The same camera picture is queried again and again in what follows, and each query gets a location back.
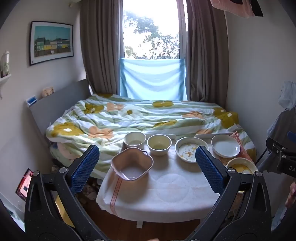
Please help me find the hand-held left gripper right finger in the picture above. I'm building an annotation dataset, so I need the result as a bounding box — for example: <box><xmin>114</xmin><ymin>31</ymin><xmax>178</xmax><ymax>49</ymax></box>
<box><xmin>186</xmin><ymin>146</ymin><xmax>271</xmax><ymax>241</ymax></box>

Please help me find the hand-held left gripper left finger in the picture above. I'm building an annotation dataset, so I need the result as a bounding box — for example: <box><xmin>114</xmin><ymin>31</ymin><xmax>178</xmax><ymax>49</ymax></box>
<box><xmin>24</xmin><ymin>145</ymin><xmax>109</xmax><ymax>241</ymax></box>

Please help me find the pink square bowl with handles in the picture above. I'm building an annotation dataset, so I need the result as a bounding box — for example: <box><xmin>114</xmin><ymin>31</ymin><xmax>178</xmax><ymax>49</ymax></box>
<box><xmin>110</xmin><ymin>147</ymin><xmax>154</xmax><ymax>181</ymax></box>

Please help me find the person's right hand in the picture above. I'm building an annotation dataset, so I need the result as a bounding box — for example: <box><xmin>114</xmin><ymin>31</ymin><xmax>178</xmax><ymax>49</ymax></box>
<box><xmin>285</xmin><ymin>181</ymin><xmax>296</xmax><ymax>209</ymax></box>

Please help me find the plain white plate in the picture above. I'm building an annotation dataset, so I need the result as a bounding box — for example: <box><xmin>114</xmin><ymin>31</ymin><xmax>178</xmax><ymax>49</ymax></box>
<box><xmin>211</xmin><ymin>134</ymin><xmax>241</xmax><ymax>158</ymax></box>

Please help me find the white plate with floral print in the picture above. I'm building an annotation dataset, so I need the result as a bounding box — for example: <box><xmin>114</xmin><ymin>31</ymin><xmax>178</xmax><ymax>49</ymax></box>
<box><xmin>175</xmin><ymin>137</ymin><xmax>210</xmax><ymax>164</ymax></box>

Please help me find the yellow-rimmed bowl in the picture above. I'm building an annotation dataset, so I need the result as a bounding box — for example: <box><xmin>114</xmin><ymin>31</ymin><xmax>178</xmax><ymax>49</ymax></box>
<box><xmin>226</xmin><ymin>158</ymin><xmax>258</xmax><ymax>175</ymax></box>

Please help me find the red patterned mat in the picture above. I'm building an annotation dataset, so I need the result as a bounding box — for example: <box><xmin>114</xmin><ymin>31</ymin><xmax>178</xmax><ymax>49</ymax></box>
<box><xmin>230</xmin><ymin>132</ymin><xmax>251</xmax><ymax>163</ymax></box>

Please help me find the white plastic bag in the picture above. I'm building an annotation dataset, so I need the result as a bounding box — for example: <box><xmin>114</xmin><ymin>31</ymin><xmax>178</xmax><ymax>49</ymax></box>
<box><xmin>278</xmin><ymin>80</ymin><xmax>296</xmax><ymax>111</ymax></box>

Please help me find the white towel with orange stripe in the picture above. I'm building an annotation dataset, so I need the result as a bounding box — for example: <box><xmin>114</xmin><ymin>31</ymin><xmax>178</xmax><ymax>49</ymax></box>
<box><xmin>96</xmin><ymin>137</ymin><xmax>245</xmax><ymax>218</ymax></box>

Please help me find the cream round bowl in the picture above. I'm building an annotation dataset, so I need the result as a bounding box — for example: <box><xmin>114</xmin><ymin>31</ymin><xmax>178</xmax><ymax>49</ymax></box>
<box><xmin>147</xmin><ymin>134</ymin><xmax>172</xmax><ymax>156</ymax></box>

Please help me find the white round bowl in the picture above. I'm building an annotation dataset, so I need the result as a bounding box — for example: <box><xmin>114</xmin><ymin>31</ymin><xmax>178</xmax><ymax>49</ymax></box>
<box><xmin>124</xmin><ymin>131</ymin><xmax>146</xmax><ymax>150</ymax></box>

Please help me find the phone with red screen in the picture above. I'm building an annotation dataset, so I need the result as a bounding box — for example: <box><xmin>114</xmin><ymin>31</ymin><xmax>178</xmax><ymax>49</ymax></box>
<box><xmin>15</xmin><ymin>168</ymin><xmax>33</xmax><ymax>202</ymax></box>

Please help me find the floral striped blanket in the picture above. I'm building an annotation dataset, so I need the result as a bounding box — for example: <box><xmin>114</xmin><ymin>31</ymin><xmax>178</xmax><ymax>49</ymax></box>
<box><xmin>45</xmin><ymin>93</ymin><xmax>257</xmax><ymax>173</ymax></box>

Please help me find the grey bed headboard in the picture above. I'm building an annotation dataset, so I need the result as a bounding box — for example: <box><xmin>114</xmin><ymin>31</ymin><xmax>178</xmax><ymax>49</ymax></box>
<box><xmin>25</xmin><ymin>79</ymin><xmax>94</xmax><ymax>160</ymax></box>

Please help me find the blue and white box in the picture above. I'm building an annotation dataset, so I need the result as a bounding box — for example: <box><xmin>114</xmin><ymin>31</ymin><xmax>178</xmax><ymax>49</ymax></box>
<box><xmin>26</xmin><ymin>95</ymin><xmax>38</xmax><ymax>107</ymax></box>

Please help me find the light blue cloth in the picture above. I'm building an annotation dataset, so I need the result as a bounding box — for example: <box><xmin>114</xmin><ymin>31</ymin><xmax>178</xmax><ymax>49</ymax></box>
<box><xmin>119</xmin><ymin>58</ymin><xmax>188</xmax><ymax>101</ymax></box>

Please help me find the brown curtain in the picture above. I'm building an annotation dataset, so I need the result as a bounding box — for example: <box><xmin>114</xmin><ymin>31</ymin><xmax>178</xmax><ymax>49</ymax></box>
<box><xmin>79</xmin><ymin>0</ymin><xmax>125</xmax><ymax>96</ymax></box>
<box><xmin>185</xmin><ymin>0</ymin><xmax>229</xmax><ymax>109</ymax></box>

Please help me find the framed picture of houses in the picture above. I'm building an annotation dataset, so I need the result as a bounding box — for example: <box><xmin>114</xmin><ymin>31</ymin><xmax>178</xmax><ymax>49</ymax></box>
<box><xmin>29</xmin><ymin>21</ymin><xmax>74</xmax><ymax>66</ymax></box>

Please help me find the glass jar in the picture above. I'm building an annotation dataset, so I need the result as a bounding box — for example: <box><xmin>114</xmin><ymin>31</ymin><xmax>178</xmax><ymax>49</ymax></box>
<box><xmin>0</xmin><ymin>50</ymin><xmax>11</xmax><ymax>78</ymax></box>

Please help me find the window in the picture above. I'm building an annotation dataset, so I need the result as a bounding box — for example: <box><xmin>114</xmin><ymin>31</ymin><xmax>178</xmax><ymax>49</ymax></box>
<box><xmin>122</xmin><ymin>0</ymin><xmax>188</xmax><ymax>60</ymax></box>

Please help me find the black cable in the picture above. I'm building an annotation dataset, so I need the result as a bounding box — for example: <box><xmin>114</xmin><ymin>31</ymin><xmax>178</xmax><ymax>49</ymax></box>
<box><xmin>256</xmin><ymin>147</ymin><xmax>269</xmax><ymax>168</ymax></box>

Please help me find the white wall shelf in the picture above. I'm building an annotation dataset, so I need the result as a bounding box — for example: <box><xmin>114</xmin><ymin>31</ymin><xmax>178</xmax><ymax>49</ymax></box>
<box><xmin>0</xmin><ymin>74</ymin><xmax>12</xmax><ymax>100</ymax></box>

